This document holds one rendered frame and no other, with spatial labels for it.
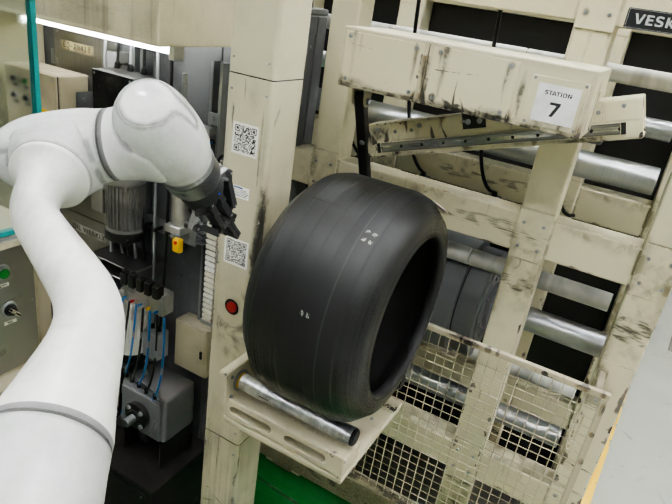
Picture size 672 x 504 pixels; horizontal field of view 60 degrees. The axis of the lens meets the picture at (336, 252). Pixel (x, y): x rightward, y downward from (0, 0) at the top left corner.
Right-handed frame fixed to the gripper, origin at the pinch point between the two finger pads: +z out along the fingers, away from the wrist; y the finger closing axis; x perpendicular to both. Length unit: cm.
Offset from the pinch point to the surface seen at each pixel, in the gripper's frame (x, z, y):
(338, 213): 15.1, 11.3, -15.1
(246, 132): -14.4, 14.6, -26.2
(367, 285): 27.5, 9.8, -2.9
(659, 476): 161, 208, -25
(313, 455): 27, 50, 32
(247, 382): 4, 48, 23
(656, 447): 162, 224, -41
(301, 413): 21, 45, 24
